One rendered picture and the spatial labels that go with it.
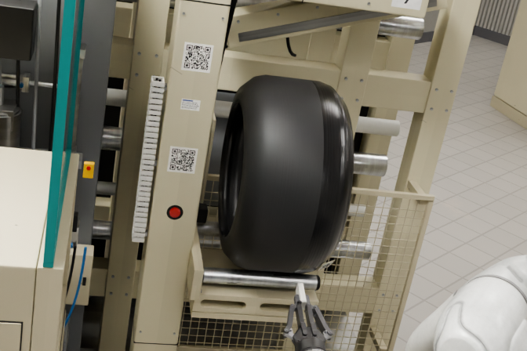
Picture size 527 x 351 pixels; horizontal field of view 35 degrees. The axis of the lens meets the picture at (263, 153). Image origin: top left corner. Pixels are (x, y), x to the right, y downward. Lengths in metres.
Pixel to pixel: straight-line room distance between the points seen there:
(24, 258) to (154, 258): 0.81
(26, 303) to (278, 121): 0.84
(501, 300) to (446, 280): 3.09
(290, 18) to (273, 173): 0.64
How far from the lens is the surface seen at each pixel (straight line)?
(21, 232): 1.74
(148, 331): 2.54
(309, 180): 2.15
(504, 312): 1.51
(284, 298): 2.41
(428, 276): 4.60
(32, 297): 1.66
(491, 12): 10.91
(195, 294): 2.34
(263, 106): 2.20
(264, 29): 2.58
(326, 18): 2.61
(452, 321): 1.48
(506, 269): 1.63
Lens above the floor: 2.11
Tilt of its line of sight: 22 degrees down
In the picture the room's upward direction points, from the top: 10 degrees clockwise
